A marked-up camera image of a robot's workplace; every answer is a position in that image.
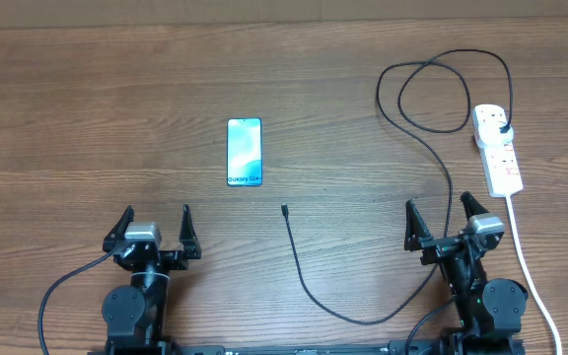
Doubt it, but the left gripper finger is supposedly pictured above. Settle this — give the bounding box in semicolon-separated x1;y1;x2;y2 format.
103;205;134;252
178;204;202;259

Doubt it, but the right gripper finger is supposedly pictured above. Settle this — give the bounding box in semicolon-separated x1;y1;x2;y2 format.
461;191;488;220
404;200;434;251

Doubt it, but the black USB charging cable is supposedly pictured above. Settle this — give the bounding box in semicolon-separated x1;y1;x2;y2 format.
280;47;515;326

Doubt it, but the blue Samsung Galaxy smartphone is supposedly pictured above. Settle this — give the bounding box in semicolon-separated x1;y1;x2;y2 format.
227;117;263;186

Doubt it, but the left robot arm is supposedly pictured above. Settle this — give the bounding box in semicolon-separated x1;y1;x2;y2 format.
102;205;201;355

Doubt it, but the white charger plug adapter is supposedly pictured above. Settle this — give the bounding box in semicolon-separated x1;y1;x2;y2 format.
474;123;514;149

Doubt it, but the white power strip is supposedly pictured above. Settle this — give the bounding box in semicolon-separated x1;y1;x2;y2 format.
471;104;523;197

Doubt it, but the brown cardboard backdrop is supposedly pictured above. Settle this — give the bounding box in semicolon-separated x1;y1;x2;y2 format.
0;0;568;29

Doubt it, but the white power strip cord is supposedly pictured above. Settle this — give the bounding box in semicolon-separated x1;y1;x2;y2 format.
504;194;564;355

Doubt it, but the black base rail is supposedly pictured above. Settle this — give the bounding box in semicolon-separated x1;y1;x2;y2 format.
86;338;527;355

